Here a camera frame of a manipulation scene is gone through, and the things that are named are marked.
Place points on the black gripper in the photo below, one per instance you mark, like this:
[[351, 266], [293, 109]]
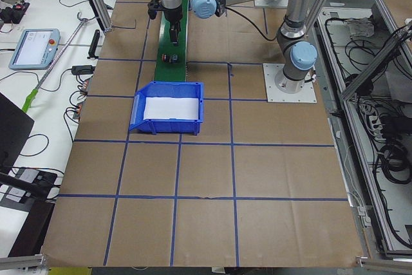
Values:
[[172, 15]]

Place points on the red push button switch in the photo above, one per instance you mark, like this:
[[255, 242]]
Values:
[[172, 58]]

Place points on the green conveyor belt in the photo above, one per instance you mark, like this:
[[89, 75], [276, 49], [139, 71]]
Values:
[[177, 71]]

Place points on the left blue plastic bin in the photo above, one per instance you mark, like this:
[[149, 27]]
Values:
[[166, 89]]

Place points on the white foam pad left bin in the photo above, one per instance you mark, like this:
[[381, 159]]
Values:
[[171, 108]]

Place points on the black power adapter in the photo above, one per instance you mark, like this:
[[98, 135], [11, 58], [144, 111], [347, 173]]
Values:
[[82, 70]]

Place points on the teach pendant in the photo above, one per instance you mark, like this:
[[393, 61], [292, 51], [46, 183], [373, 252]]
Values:
[[36, 49]]

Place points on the black monitor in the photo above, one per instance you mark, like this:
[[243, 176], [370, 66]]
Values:
[[16, 127]]

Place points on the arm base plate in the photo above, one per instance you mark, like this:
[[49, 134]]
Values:
[[279, 89]]

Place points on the green handled grabber tool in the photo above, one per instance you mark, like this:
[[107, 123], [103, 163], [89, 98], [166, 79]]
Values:
[[29, 99]]

